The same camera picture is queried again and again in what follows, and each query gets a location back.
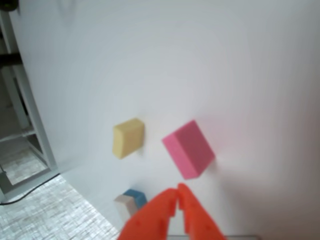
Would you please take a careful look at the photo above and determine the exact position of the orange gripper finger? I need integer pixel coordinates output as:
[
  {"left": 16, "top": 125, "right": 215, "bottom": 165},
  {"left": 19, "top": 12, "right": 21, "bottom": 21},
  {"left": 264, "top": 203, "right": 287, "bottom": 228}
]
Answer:
[
  {"left": 119, "top": 188, "right": 180, "bottom": 240},
  {"left": 177, "top": 183, "right": 227, "bottom": 240}
]

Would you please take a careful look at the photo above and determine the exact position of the pink foam cuboid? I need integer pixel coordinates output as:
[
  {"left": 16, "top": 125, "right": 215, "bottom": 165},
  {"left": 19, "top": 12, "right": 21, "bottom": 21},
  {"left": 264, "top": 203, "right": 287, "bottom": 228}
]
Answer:
[{"left": 161, "top": 119, "right": 216, "bottom": 181}]

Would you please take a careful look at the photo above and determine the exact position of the blue foam cuboid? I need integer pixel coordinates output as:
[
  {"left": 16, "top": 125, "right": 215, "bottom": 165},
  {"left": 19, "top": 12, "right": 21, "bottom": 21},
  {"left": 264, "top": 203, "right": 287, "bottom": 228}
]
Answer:
[{"left": 123, "top": 189, "right": 148, "bottom": 210}]

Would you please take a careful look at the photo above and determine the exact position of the white foam cuboid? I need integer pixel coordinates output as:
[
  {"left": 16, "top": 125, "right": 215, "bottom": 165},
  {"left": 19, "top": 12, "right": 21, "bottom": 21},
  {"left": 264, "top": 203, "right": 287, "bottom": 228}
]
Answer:
[{"left": 113, "top": 194, "right": 138, "bottom": 222}]

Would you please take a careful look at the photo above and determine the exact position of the yellow foam cuboid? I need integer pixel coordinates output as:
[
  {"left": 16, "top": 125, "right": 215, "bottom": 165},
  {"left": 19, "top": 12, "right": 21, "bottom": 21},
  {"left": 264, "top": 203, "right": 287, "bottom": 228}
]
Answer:
[{"left": 112, "top": 117, "right": 146, "bottom": 160}]

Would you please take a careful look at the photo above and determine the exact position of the black horizontal bar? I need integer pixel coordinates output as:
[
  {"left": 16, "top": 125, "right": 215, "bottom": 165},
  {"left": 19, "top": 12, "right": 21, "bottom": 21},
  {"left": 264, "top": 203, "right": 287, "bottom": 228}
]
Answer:
[{"left": 0, "top": 53, "right": 23, "bottom": 66}]

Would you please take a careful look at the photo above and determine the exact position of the black object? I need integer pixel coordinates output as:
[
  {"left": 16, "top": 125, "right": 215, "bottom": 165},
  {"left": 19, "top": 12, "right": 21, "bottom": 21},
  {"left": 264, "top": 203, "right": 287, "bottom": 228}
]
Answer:
[{"left": 0, "top": 0, "right": 20, "bottom": 12}]

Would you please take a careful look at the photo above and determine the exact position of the thin black cable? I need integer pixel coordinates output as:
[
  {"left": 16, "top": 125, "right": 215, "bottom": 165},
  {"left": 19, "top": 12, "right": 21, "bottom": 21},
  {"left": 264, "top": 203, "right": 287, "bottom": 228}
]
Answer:
[{"left": 0, "top": 173, "right": 60, "bottom": 206}]

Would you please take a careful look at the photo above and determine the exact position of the white shelf frame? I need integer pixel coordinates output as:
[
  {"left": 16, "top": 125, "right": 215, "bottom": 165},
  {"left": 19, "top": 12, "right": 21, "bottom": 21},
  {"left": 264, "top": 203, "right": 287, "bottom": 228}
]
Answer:
[{"left": 0, "top": 9, "right": 58, "bottom": 201}]

